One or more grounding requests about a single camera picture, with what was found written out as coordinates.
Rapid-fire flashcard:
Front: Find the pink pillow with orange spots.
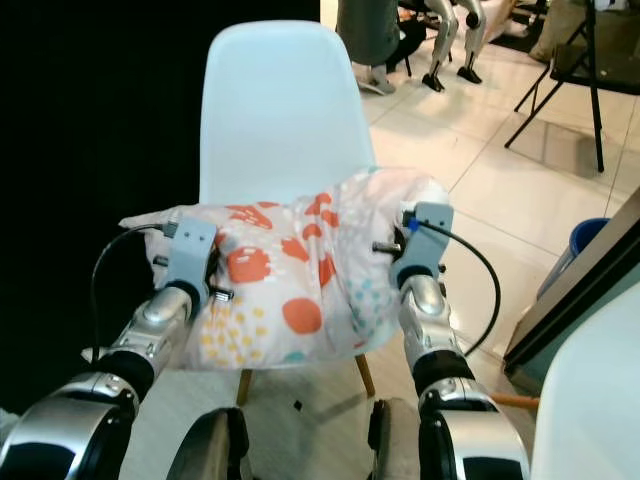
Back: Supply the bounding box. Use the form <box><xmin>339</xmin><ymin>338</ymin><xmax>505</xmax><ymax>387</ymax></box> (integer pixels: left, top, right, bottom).
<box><xmin>82</xmin><ymin>165</ymin><xmax>451</xmax><ymax>372</ymax></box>

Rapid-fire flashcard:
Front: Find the white chair with wooden legs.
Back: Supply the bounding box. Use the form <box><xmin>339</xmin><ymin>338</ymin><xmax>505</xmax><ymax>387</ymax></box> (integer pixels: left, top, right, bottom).
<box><xmin>197</xmin><ymin>20</ymin><xmax>423</xmax><ymax>407</ymax></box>

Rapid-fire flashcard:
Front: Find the white plastic chair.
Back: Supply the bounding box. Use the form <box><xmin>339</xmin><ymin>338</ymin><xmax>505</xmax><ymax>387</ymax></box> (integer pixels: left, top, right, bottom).
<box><xmin>529</xmin><ymin>284</ymin><xmax>640</xmax><ymax>480</ymax></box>

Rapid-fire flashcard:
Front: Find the black folding chair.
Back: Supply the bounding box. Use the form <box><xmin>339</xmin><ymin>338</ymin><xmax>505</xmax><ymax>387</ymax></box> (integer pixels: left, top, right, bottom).
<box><xmin>504</xmin><ymin>30</ymin><xmax>640</xmax><ymax>149</ymax></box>

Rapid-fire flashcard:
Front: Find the blue bucket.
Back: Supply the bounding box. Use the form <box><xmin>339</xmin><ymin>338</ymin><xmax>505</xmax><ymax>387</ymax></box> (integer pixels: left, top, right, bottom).
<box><xmin>538</xmin><ymin>217</ymin><xmax>612</xmax><ymax>298</ymax></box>

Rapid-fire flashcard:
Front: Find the dark grey table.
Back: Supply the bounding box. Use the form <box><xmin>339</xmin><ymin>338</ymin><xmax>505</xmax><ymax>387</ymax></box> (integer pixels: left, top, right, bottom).
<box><xmin>502</xmin><ymin>184</ymin><xmax>640</xmax><ymax>397</ymax></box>

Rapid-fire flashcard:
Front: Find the grey robot right leg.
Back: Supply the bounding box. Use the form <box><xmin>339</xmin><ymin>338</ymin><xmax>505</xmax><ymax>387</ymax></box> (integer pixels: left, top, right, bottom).
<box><xmin>367</xmin><ymin>399</ymin><xmax>423</xmax><ymax>480</ymax></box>

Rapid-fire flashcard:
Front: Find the grey robot leg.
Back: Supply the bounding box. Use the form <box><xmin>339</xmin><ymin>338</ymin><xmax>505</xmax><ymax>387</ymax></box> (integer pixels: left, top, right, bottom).
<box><xmin>367</xmin><ymin>399</ymin><xmax>423</xmax><ymax>480</ymax></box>
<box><xmin>167</xmin><ymin>407</ymin><xmax>252</xmax><ymax>480</ymax></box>

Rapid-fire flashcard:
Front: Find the silver humanoid robot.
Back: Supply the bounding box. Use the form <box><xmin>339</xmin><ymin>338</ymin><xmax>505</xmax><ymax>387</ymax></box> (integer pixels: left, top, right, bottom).
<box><xmin>419</xmin><ymin>0</ymin><xmax>487</xmax><ymax>94</ymax></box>

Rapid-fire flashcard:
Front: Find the person in grey clothes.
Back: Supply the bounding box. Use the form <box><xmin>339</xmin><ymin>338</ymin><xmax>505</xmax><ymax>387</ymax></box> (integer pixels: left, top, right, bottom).
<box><xmin>334</xmin><ymin>0</ymin><xmax>427</xmax><ymax>97</ymax></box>

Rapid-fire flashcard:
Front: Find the black stand pole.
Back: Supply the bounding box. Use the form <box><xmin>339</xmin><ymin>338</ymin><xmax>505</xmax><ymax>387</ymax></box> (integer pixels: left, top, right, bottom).
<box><xmin>582</xmin><ymin>0</ymin><xmax>607</xmax><ymax>174</ymax></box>

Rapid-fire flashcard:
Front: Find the grey robot left leg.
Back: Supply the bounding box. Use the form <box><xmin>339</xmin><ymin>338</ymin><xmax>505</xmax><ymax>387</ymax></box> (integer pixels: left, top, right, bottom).
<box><xmin>167</xmin><ymin>407</ymin><xmax>252</xmax><ymax>480</ymax></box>

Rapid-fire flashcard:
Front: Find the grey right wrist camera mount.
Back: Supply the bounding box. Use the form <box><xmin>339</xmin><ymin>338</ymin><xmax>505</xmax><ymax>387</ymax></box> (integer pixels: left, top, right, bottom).
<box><xmin>371</xmin><ymin>201</ymin><xmax>457</xmax><ymax>288</ymax></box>

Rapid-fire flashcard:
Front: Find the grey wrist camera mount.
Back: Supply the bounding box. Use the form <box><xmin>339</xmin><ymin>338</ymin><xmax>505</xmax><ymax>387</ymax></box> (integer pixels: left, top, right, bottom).
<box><xmin>153</xmin><ymin>218</ymin><xmax>233</xmax><ymax>303</ymax></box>
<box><xmin>371</xmin><ymin>201</ymin><xmax>457</xmax><ymax>288</ymax></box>

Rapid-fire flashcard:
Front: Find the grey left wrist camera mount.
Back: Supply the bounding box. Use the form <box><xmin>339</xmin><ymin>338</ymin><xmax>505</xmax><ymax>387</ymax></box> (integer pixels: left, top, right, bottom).
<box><xmin>153</xmin><ymin>218</ymin><xmax>233</xmax><ymax>303</ymax></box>

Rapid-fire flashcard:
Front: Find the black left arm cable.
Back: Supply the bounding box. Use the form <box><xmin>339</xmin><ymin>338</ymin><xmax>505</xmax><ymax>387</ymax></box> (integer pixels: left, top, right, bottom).
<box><xmin>89</xmin><ymin>224</ymin><xmax>177</xmax><ymax>363</ymax></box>

